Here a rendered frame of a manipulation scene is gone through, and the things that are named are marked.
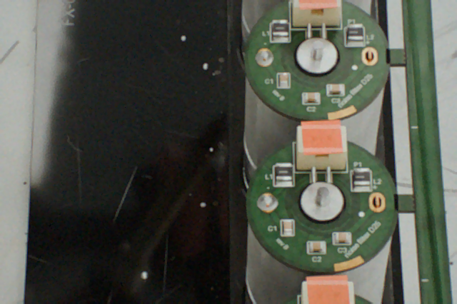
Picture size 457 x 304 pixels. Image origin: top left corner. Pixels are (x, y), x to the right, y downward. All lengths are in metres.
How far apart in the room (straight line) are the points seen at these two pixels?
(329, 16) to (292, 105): 0.02
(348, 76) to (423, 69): 0.01
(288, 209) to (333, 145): 0.01
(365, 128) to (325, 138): 0.02
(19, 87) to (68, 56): 0.02
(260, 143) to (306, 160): 0.03
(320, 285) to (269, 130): 0.04
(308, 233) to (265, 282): 0.02
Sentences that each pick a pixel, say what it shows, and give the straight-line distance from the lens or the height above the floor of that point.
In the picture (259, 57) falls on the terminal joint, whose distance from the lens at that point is 0.33.
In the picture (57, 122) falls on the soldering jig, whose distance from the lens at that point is 0.38.
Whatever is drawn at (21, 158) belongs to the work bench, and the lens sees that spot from 0.39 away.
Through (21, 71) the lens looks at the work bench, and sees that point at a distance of 0.40.
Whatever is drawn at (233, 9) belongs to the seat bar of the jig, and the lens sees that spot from 0.38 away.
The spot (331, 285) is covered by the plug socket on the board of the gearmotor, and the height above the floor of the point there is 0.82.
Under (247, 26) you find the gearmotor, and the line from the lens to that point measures 0.36.
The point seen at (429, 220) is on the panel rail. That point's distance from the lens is 0.31.
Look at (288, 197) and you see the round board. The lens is 0.31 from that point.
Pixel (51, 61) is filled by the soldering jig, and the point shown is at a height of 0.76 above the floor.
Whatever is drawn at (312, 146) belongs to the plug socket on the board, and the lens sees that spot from 0.31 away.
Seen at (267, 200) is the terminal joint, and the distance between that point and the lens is 0.31.
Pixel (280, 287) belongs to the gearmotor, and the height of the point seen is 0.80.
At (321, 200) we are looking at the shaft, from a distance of 0.31.
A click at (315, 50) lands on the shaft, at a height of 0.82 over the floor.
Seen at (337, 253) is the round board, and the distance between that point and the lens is 0.31.
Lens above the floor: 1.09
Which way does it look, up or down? 62 degrees down
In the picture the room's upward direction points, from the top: straight up
